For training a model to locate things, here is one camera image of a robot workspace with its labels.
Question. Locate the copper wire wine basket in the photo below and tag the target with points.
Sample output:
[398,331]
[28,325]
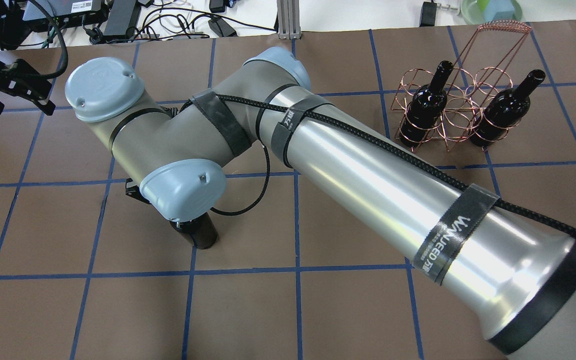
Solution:
[469,92]

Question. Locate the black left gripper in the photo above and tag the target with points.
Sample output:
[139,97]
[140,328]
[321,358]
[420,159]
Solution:
[22,80]

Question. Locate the aluminium frame post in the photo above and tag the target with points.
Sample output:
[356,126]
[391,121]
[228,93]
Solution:
[288,19]

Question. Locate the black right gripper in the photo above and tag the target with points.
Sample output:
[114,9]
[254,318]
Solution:
[201,233]

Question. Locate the dark bottle in basket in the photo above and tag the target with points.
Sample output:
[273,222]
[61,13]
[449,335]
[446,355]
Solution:
[505,110]
[425,108]

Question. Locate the green bowl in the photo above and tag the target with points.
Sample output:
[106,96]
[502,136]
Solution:
[476,12]

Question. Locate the dark glass wine bottle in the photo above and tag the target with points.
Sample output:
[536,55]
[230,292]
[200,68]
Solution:
[200,232]

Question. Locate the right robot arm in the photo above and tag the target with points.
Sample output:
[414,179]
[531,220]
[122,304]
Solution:
[515,268]

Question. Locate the black power adapter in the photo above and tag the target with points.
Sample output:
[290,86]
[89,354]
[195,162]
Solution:
[122,20]

